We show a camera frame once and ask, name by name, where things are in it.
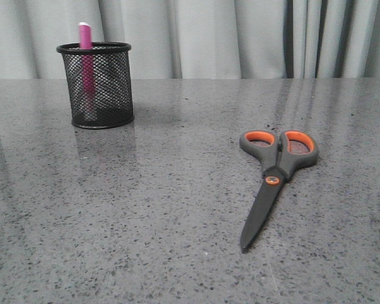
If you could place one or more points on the grey orange handled scissors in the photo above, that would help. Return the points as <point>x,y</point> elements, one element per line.
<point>280,157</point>

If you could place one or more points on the magenta pen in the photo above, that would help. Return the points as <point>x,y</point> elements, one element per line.
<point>85,36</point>

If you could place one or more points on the black mesh pen holder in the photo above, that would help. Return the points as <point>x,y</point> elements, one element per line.
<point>99,84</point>

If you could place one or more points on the grey curtain backdrop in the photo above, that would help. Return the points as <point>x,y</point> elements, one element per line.
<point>199,39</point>

